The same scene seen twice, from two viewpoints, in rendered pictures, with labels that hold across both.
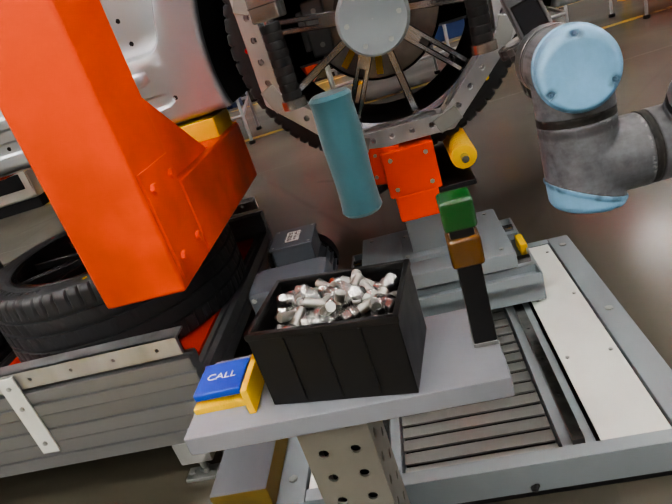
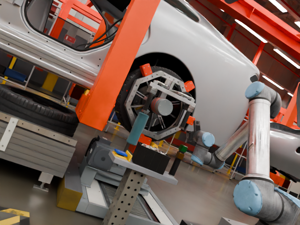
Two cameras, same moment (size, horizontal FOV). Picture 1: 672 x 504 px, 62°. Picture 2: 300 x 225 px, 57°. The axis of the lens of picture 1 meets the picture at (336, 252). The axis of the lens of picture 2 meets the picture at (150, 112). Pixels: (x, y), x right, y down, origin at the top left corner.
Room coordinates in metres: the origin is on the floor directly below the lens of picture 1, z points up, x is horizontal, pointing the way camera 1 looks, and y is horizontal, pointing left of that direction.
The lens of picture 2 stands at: (-0.78, 0.99, 0.75)
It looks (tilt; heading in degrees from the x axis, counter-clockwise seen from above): 0 degrees down; 330
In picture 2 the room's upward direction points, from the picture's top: 24 degrees clockwise
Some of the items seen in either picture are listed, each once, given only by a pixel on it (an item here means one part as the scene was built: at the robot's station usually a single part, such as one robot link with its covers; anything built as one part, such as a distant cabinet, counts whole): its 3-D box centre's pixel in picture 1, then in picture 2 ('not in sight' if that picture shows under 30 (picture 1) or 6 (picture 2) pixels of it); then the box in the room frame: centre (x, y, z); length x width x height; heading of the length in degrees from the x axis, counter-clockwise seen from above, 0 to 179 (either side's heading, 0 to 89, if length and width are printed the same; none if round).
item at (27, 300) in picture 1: (122, 273); (35, 114); (1.51, 0.60, 0.39); 0.66 x 0.66 x 0.24
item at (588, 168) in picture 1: (590, 157); (200, 155); (0.63, -0.33, 0.64); 0.12 x 0.09 x 0.12; 81
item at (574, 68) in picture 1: (568, 67); (205, 139); (0.64, -0.33, 0.75); 0.12 x 0.09 x 0.10; 165
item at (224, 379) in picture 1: (224, 381); (120, 153); (0.68, 0.21, 0.47); 0.07 x 0.07 x 0.02; 79
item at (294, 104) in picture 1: (282, 64); (147, 102); (1.03, -0.01, 0.83); 0.04 x 0.04 x 0.16
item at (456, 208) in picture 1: (456, 209); (183, 148); (0.61, -0.15, 0.64); 0.04 x 0.04 x 0.04; 79
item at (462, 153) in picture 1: (456, 142); (150, 143); (1.30, -0.36, 0.51); 0.29 x 0.06 x 0.06; 169
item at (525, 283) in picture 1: (437, 274); (119, 176); (1.40, -0.26, 0.13); 0.50 x 0.36 x 0.10; 79
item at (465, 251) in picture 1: (464, 246); (180, 155); (0.61, -0.15, 0.59); 0.04 x 0.04 x 0.04; 79
